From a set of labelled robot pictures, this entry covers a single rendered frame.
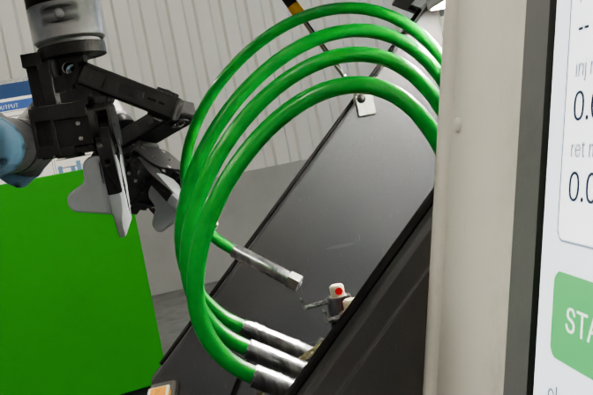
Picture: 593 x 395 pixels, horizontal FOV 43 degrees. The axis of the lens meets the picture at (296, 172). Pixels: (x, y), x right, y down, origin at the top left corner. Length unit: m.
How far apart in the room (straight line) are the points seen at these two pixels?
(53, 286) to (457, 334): 3.73
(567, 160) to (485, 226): 0.10
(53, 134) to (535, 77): 0.57
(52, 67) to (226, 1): 6.71
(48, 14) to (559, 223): 0.62
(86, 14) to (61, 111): 0.11
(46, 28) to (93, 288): 3.35
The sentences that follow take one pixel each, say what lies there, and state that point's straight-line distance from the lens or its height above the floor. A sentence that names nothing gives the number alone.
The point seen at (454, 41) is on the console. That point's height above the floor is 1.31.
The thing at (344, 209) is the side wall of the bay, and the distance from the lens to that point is 1.15.
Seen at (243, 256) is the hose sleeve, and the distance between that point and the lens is 0.94.
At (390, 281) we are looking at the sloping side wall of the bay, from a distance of 0.49.
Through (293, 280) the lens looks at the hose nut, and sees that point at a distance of 0.92.
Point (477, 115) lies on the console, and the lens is 0.41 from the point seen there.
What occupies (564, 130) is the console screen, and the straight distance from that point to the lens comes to 0.31.
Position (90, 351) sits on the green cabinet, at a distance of 4.17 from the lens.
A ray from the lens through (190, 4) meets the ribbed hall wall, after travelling 7.51.
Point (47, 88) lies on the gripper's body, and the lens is 0.83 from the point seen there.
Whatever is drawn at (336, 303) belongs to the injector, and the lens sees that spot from 0.83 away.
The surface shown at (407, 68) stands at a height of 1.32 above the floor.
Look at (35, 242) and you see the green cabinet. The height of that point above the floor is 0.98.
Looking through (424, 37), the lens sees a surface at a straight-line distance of 0.87.
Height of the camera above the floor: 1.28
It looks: 3 degrees down
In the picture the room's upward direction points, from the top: 11 degrees counter-clockwise
